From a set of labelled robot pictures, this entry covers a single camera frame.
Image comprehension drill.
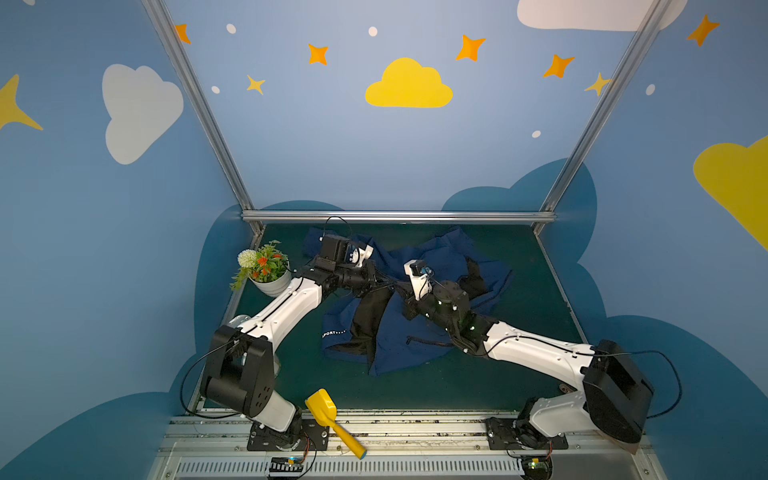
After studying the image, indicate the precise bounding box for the silver tin can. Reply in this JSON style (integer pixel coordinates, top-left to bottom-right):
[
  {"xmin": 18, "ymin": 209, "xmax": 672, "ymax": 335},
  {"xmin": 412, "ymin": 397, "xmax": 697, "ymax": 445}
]
[{"xmin": 228, "ymin": 315, "xmax": 250, "ymax": 329}]

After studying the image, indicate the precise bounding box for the aluminium frame post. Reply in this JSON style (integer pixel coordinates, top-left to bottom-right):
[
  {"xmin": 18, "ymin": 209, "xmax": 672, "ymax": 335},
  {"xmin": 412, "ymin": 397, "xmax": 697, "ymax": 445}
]
[
  {"xmin": 142, "ymin": 0, "xmax": 253, "ymax": 214},
  {"xmin": 533, "ymin": 0, "xmax": 672, "ymax": 237}
]

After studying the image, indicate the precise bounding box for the circuit board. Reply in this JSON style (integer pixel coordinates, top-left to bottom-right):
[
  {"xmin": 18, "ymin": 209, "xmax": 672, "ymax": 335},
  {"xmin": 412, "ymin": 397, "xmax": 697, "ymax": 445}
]
[
  {"xmin": 267, "ymin": 457, "xmax": 304, "ymax": 479},
  {"xmin": 520, "ymin": 457, "xmax": 553, "ymax": 480}
]

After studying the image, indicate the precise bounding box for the left circuit board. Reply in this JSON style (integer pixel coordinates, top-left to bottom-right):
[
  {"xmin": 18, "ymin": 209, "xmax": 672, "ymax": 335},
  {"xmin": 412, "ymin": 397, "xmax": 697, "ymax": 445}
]
[{"xmin": 267, "ymin": 457, "xmax": 304, "ymax": 479}]

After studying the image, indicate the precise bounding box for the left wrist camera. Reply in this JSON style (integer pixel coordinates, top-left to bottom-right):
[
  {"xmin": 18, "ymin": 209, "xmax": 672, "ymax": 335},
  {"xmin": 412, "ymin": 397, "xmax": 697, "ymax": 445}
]
[{"xmin": 315, "ymin": 234, "xmax": 374, "ymax": 271}]

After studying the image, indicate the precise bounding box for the aluminium frame left post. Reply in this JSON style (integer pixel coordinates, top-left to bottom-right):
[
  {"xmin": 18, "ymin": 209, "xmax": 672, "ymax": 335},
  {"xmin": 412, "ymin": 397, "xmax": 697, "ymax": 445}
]
[{"xmin": 142, "ymin": 0, "xmax": 253, "ymax": 214}]

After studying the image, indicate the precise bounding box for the potted flower plant white pot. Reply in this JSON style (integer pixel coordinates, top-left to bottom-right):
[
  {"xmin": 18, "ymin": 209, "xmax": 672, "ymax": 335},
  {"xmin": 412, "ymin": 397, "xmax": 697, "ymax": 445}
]
[{"xmin": 230, "ymin": 240, "xmax": 292, "ymax": 298}]

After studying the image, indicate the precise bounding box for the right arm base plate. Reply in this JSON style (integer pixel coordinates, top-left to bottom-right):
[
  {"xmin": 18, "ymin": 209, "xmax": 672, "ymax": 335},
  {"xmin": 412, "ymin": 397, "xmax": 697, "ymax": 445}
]
[{"xmin": 484, "ymin": 417, "xmax": 569, "ymax": 451}]

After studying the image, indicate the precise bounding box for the navy blue zip jacket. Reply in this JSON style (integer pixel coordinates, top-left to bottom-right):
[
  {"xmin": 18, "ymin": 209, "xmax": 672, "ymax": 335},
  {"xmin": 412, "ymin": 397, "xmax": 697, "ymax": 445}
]
[{"xmin": 321, "ymin": 227, "xmax": 514, "ymax": 377}]

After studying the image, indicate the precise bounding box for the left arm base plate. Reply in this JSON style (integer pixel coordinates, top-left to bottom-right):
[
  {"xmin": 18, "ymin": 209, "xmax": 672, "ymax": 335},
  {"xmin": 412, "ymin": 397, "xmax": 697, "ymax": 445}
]
[{"xmin": 246, "ymin": 418, "xmax": 329, "ymax": 452}]

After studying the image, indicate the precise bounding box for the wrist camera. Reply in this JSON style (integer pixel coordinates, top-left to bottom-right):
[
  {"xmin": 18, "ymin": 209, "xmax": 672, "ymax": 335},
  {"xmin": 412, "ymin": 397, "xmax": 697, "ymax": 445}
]
[
  {"xmin": 404, "ymin": 259, "xmax": 432, "ymax": 301},
  {"xmin": 315, "ymin": 234, "xmax": 374, "ymax": 271}
]

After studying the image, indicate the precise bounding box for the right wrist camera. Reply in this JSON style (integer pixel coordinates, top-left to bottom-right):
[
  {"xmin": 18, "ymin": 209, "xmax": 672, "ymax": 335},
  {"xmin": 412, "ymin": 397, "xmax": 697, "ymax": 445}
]
[{"xmin": 404, "ymin": 259, "xmax": 432, "ymax": 301}]

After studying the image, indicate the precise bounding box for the aluminium frame right post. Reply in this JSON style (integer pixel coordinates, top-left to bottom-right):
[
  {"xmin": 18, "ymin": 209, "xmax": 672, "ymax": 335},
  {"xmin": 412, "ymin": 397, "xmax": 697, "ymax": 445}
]
[{"xmin": 533, "ymin": 0, "xmax": 672, "ymax": 237}]

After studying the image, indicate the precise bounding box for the right circuit board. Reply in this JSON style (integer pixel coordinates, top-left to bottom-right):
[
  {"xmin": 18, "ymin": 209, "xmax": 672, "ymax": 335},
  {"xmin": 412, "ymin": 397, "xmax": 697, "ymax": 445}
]
[{"xmin": 520, "ymin": 457, "xmax": 553, "ymax": 480}]

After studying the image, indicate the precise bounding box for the yellow toy shovel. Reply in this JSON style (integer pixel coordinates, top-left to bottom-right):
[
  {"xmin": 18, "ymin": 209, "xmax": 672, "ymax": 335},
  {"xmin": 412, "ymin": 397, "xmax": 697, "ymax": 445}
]
[{"xmin": 305, "ymin": 389, "xmax": 367, "ymax": 460}]

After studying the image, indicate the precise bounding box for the front aluminium rail base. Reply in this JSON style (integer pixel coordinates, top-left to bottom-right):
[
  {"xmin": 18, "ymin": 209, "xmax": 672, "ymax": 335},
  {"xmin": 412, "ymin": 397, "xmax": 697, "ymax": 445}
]
[{"xmin": 148, "ymin": 410, "xmax": 666, "ymax": 479}]

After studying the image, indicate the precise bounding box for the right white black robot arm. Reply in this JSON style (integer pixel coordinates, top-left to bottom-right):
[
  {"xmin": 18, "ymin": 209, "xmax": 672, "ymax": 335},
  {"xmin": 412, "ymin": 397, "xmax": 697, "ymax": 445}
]
[{"xmin": 403, "ymin": 280, "xmax": 654, "ymax": 452}]

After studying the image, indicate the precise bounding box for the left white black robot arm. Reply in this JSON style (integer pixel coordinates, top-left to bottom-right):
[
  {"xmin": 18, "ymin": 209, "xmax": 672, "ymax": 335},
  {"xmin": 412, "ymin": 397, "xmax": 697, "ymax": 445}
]
[{"xmin": 200, "ymin": 260, "xmax": 378, "ymax": 433}]

